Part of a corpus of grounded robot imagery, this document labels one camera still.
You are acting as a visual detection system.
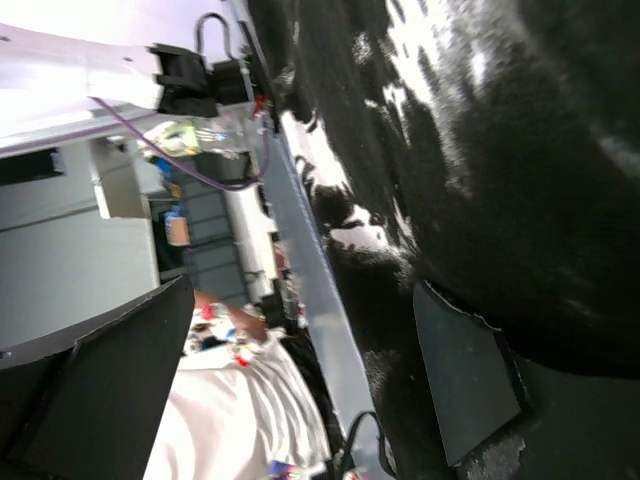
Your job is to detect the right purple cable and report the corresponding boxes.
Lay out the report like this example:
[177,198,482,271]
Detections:
[89,94,276,192]

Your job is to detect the black white tie-dye trousers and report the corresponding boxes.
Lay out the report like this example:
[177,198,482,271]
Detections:
[248,1,639,479]

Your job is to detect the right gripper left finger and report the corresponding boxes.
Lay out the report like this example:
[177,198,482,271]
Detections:
[1,276,194,480]

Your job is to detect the aluminium rail frame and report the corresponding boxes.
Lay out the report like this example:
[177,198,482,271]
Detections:
[219,49,396,480]

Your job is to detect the person in white shirt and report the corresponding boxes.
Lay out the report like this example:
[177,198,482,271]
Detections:
[144,291,331,479]

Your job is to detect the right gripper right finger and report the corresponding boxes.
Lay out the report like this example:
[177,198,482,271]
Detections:
[413,283,639,479]

